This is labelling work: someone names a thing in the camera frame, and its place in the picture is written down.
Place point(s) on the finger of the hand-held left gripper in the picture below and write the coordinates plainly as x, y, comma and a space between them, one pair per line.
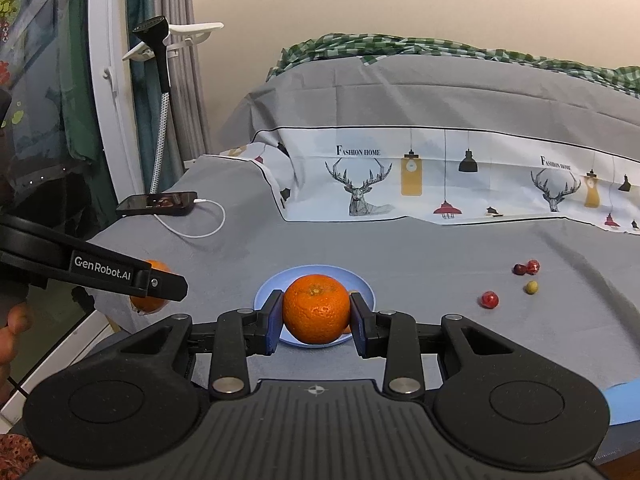
170, 286

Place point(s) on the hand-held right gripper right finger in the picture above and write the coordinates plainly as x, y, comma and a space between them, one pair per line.
360, 327

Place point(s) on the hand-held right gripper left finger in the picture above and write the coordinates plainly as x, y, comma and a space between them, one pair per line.
274, 325

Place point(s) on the orange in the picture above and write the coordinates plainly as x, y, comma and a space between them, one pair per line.
147, 305
316, 310

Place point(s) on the blue plate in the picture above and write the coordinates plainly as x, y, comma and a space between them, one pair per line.
622, 402
270, 282

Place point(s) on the person's left hand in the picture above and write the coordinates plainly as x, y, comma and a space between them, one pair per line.
12, 325

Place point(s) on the black smartphone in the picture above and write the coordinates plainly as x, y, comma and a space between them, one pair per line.
160, 202

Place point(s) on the red round fruit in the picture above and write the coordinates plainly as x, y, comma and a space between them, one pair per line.
533, 266
489, 300

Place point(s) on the dark cherry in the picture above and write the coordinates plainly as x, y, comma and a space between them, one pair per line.
520, 269

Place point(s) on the small green fruit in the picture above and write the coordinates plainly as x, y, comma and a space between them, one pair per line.
531, 287

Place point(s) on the red floral cloth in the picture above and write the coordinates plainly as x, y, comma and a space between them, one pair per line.
15, 455

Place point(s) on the grey deer print duvet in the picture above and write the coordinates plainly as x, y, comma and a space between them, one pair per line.
425, 95

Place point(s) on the white hanger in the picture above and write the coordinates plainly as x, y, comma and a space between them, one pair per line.
200, 30

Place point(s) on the green checkered blanket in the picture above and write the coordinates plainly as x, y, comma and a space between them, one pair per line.
350, 45

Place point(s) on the white door frame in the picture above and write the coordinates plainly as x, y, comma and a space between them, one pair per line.
112, 35

